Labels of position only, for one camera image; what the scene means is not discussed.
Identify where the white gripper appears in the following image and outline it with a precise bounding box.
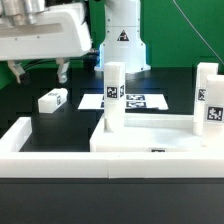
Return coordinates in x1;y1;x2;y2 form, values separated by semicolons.
0;2;91;84

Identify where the white desk top panel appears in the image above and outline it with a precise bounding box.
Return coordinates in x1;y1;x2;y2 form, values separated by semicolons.
90;113;205;152

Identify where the sheet with four markers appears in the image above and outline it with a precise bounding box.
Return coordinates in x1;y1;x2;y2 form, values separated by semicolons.
78;94;168;110

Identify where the white U-shaped fence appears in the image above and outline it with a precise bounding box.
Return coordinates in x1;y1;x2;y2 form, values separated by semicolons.
0;117;224;179

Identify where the black cable upper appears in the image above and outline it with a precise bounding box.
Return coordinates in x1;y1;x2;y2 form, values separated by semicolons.
23;58;58;72

